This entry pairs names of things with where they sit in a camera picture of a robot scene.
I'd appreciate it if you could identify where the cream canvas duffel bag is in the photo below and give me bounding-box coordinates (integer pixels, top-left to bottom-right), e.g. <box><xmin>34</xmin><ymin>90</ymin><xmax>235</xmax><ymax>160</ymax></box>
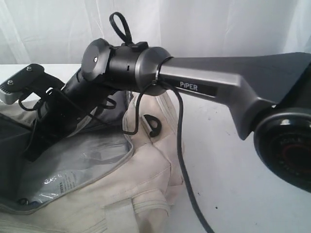
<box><xmin>0</xmin><ymin>92</ymin><xmax>184</xmax><ymax>233</ymax></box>

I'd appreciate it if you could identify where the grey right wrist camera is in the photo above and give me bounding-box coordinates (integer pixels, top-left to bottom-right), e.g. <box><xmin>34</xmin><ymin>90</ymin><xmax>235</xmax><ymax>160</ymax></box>
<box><xmin>0</xmin><ymin>64</ymin><xmax>65</xmax><ymax>105</ymax></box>

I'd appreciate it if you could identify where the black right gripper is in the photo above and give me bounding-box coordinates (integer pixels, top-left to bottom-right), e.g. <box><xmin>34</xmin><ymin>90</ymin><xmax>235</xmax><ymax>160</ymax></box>
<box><xmin>24</xmin><ymin>93</ymin><xmax>97</xmax><ymax>162</ymax></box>

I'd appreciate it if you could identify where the clear plastic wrapped package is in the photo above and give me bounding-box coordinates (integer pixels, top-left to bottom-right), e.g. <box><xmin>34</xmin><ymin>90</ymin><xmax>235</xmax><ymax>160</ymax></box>
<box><xmin>17</xmin><ymin>133</ymin><xmax>131</xmax><ymax>203</ymax></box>

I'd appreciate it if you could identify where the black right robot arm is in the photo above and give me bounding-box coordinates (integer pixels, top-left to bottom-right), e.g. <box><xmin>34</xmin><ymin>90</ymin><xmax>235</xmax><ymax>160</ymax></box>
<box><xmin>25</xmin><ymin>13</ymin><xmax>311</xmax><ymax>191</ymax></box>

